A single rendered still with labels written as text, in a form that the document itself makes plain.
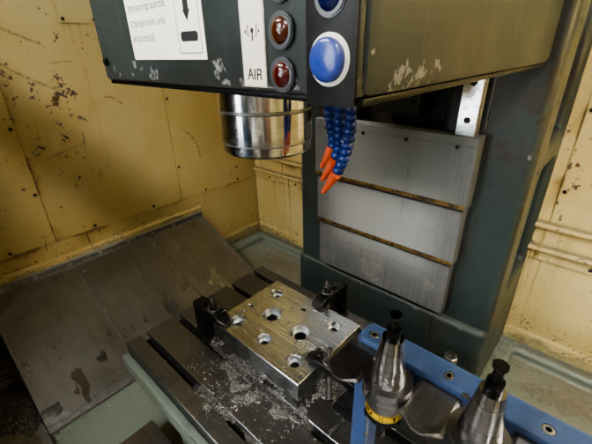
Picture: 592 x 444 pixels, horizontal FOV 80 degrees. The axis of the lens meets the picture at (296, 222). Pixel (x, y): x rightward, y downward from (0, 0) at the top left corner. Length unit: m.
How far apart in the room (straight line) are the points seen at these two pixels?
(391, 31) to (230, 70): 0.15
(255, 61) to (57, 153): 1.26
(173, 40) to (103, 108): 1.15
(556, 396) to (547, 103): 0.96
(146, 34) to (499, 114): 0.73
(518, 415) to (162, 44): 0.58
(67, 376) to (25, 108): 0.88
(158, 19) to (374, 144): 0.69
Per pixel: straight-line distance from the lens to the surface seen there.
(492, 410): 0.44
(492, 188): 0.97
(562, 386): 1.56
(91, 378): 1.41
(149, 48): 0.49
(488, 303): 1.11
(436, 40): 0.36
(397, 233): 1.07
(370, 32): 0.27
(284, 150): 0.58
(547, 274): 1.43
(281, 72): 0.31
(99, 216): 1.64
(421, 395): 0.51
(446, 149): 0.93
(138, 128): 1.63
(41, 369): 1.45
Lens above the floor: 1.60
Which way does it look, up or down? 26 degrees down
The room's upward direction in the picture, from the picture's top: 1 degrees counter-clockwise
